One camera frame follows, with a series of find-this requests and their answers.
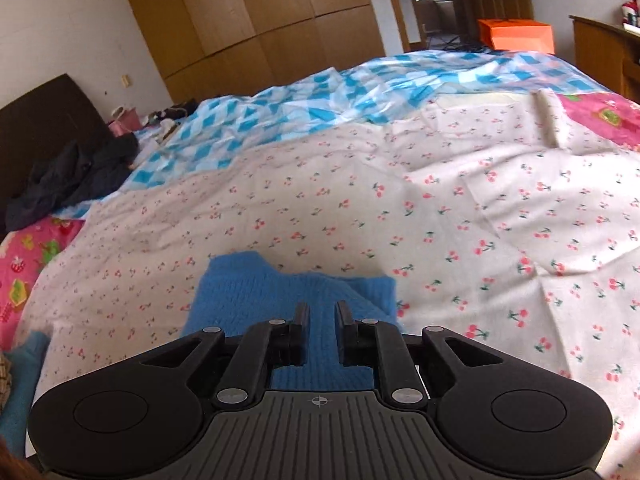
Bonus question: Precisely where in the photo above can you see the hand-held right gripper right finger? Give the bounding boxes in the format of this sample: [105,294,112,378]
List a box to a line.
[334,301,506,406]

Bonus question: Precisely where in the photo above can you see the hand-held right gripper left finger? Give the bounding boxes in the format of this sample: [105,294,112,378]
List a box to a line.
[137,301,311,408]

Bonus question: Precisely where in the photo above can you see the blue ribbed sweater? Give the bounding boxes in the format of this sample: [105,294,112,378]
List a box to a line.
[180,251,401,391]

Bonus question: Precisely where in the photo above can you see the dark navy clothes pile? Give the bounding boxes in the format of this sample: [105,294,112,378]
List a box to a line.
[5,132,141,233]

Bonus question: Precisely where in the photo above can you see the cherry print bed sheet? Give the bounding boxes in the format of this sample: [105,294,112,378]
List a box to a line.
[20,87,640,478]

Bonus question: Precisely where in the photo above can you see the blue white checkered quilt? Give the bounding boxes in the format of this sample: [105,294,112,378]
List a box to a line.
[52,47,608,221]

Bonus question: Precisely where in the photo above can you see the dark cloth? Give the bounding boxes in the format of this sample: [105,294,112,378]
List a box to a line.
[150,99,198,123]

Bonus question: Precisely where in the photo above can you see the pink basket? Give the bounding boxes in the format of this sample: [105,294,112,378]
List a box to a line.
[107,105,141,136]

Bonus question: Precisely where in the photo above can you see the teal fleece cloth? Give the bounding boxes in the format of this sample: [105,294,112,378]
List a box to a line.
[0,332,51,461]

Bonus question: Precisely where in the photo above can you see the beige brown-striped knit garment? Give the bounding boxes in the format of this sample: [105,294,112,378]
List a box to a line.
[0,352,13,406]

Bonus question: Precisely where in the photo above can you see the wooden wardrobe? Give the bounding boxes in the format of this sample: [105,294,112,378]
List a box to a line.
[114,0,388,103]

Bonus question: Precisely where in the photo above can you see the dark wooden headboard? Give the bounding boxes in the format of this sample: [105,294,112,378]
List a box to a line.
[0,74,108,226]

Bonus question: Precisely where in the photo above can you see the orange box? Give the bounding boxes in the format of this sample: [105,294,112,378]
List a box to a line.
[477,18,557,55]

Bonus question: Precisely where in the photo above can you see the wooden desk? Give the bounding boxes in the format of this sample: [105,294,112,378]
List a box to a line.
[570,15,640,106]

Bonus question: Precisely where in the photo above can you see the wooden door frame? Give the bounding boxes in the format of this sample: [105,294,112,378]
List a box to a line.
[377,0,426,53]

